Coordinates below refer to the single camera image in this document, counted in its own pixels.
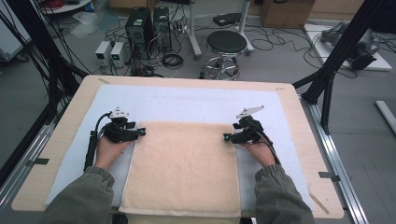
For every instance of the black metal frame post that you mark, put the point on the black metal frame post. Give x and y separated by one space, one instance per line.
342 46

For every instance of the person's right hand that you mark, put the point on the person's right hand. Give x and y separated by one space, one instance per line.
263 154

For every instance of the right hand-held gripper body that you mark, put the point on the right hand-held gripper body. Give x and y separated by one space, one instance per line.
252 132

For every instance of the white stand leg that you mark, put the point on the white stand leg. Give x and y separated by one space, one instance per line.
192 31
244 15

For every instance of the grey metal bracket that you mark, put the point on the grey metal bracket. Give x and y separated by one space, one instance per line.
328 175
39 161

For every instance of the person's left hand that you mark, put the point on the person's left hand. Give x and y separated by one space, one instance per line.
107 152

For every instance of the clear plastic sheet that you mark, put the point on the clear plastic sheet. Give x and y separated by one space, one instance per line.
87 21

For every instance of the aluminium rail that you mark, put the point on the aluminium rail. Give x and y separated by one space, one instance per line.
31 149
334 161

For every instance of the wide black computer tower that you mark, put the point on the wide black computer tower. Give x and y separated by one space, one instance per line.
138 28

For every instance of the grey machine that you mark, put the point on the grey machine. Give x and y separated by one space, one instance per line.
364 46

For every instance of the white panel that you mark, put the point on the white panel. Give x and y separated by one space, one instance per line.
9 37

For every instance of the white power supply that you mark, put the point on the white power supply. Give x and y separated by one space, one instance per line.
118 54
102 53

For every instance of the peach towel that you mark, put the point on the peach towel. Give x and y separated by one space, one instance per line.
183 168

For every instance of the white round table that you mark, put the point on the white round table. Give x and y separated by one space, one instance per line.
68 6

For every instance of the flat black device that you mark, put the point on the flat black device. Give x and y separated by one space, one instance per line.
227 19

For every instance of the white grid mat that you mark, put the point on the white grid mat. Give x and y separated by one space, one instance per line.
186 102

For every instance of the narrow black computer tower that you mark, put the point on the narrow black computer tower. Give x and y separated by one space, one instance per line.
162 28

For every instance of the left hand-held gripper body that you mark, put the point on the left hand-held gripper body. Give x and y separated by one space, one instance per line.
118 132

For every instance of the white tube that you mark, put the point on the white tube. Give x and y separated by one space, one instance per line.
386 113

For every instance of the cardboard box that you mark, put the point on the cardboard box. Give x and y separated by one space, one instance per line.
286 14

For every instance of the white floor board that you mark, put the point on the white floor board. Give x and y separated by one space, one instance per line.
320 53

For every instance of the black round stool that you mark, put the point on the black round stool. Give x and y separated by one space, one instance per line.
226 41

